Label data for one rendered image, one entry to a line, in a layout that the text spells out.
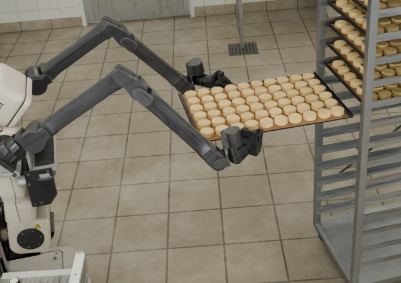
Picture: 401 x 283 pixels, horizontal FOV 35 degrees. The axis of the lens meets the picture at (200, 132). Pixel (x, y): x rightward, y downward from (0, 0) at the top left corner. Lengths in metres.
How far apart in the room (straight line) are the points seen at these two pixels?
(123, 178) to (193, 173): 0.44
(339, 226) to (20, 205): 1.59
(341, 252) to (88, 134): 2.09
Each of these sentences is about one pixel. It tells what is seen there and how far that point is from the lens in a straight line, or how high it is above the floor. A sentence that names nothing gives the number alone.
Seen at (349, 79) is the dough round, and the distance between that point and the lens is 2.61.
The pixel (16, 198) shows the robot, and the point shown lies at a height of 0.84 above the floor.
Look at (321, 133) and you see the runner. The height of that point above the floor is 0.68.
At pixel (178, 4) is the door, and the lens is 6.21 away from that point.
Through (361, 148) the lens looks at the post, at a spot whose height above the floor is 0.89.
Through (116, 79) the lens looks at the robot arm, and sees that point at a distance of 2.04.
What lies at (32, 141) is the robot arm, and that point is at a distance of 2.13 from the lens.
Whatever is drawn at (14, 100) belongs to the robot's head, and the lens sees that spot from 2.24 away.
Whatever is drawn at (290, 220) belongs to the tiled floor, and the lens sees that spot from 3.50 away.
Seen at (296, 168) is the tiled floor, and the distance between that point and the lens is 3.89.
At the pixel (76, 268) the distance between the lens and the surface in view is 2.03.
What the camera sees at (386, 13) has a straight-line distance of 2.30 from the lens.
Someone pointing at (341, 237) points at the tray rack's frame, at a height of 0.15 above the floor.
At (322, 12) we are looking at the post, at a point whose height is 1.27.
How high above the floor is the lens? 2.25
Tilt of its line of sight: 32 degrees down
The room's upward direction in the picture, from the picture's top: 5 degrees counter-clockwise
